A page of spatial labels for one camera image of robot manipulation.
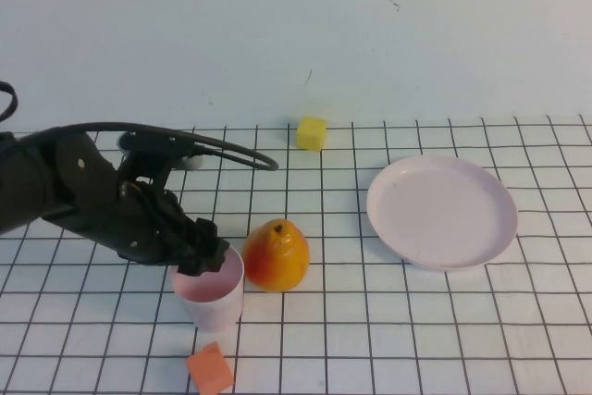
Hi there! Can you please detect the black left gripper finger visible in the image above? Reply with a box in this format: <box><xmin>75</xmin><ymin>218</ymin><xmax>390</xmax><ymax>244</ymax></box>
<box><xmin>191</xmin><ymin>216</ymin><xmax>219</xmax><ymax>253</ymax></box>
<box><xmin>177</xmin><ymin>238</ymin><xmax>231</xmax><ymax>277</ymax></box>

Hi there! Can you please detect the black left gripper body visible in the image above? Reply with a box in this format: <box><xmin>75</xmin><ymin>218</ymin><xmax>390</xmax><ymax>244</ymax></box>
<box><xmin>94</xmin><ymin>178</ymin><xmax>199</xmax><ymax>267</ymax></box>

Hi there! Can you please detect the pink plastic cup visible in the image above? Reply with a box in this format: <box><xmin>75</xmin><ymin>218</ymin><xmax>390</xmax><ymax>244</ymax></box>
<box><xmin>170</xmin><ymin>245</ymin><xmax>245</xmax><ymax>334</ymax></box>

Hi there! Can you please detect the pink round plate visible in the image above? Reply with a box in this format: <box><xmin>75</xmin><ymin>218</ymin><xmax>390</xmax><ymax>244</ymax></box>
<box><xmin>366</xmin><ymin>155</ymin><xmax>519</xmax><ymax>273</ymax></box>

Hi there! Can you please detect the orange yellow toy pear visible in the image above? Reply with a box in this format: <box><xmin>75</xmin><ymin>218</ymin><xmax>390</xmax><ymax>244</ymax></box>
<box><xmin>242</xmin><ymin>218</ymin><xmax>312</xmax><ymax>294</ymax></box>

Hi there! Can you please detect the orange cube block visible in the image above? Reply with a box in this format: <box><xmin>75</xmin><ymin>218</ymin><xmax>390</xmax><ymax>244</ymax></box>
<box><xmin>185</xmin><ymin>341</ymin><xmax>235</xmax><ymax>395</ymax></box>

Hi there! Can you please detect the yellow cube block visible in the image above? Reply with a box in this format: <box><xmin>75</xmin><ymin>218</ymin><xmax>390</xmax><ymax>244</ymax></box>
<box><xmin>296</xmin><ymin>116</ymin><xmax>328</xmax><ymax>153</ymax></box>

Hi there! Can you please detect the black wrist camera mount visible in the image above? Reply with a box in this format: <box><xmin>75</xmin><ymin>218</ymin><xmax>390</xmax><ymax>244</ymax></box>
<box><xmin>117</xmin><ymin>130</ymin><xmax>205</xmax><ymax>189</ymax></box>

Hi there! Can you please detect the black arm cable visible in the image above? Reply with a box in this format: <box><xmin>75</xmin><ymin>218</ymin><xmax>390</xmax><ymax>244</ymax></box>
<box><xmin>0</xmin><ymin>80</ymin><xmax>280</xmax><ymax>172</ymax></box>

